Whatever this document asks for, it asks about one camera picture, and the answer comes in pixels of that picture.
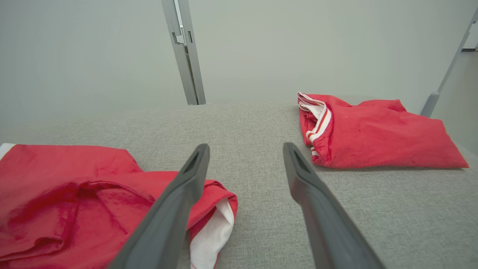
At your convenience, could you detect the red garment with white lining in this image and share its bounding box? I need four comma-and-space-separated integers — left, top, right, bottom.
0, 143, 238, 269

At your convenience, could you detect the grey partition post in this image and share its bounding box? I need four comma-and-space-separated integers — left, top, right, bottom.
177, 0, 206, 105
420, 7, 478, 118
161, 0, 198, 105

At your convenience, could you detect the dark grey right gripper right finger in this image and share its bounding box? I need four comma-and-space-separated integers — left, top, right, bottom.
283, 142, 385, 269

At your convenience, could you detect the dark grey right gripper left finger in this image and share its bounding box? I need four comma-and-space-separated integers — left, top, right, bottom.
108, 144, 210, 269

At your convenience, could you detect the red Bulls basketball jersey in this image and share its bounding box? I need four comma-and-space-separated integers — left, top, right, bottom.
297, 92, 470, 169

